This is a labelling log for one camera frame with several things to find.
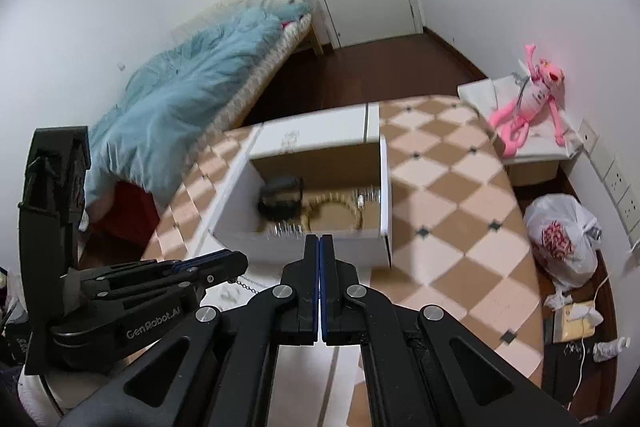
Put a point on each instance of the bed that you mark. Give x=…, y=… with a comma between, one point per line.
x=265, y=72

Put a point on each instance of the white plastic bag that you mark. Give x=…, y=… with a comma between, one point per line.
x=560, y=237

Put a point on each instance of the crumpled white tissue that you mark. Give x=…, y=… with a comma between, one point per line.
x=555, y=299

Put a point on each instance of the teal pillow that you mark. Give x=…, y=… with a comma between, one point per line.
x=295, y=9

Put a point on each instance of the pink plush toy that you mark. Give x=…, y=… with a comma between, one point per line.
x=530, y=99

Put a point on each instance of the brown cardboard box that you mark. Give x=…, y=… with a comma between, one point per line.
x=535, y=174

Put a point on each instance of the blue duvet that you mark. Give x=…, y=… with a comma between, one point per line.
x=200, y=72

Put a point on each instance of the white cardboard box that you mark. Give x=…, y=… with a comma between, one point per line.
x=360, y=249

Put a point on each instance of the checked tablecloth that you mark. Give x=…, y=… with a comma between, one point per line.
x=450, y=227

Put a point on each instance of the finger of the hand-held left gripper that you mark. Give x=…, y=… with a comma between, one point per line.
x=225, y=269
x=200, y=259

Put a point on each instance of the red storage box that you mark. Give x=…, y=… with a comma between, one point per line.
x=135, y=217

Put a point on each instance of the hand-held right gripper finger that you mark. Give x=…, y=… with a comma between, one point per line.
x=322, y=282
x=316, y=282

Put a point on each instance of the small white bottle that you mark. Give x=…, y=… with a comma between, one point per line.
x=610, y=349

